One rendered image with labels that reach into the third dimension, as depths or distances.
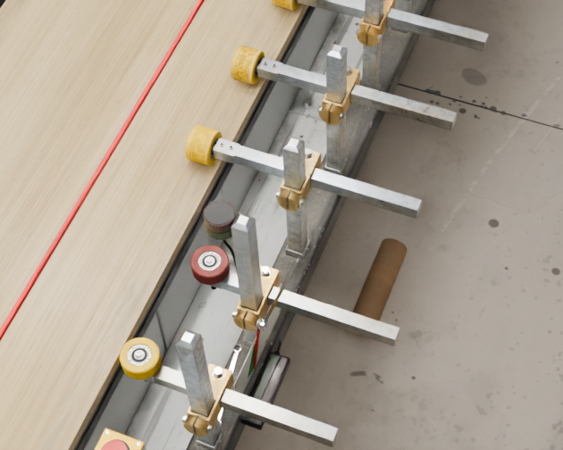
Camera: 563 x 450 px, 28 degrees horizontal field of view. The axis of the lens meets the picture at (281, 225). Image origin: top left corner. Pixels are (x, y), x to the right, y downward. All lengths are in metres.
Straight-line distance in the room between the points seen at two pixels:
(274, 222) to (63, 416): 0.79
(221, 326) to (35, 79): 0.73
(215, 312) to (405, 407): 0.78
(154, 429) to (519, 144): 1.72
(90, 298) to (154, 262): 0.15
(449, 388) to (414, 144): 0.87
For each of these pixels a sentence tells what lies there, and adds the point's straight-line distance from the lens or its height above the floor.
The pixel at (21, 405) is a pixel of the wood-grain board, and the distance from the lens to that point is 2.26.
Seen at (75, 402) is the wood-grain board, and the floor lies 0.90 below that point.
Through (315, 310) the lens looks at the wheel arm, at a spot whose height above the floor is 0.86.
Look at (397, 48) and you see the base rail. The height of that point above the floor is 0.70.
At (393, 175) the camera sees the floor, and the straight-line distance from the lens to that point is 3.58.
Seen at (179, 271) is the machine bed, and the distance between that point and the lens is 2.47.
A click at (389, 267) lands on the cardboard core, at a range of 3.30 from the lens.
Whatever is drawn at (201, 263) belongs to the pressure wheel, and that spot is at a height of 0.90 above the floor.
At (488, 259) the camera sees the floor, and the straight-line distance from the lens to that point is 3.43.
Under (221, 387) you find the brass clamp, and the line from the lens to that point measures 2.24.
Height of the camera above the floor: 2.89
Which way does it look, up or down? 56 degrees down
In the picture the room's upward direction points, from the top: 4 degrees counter-clockwise
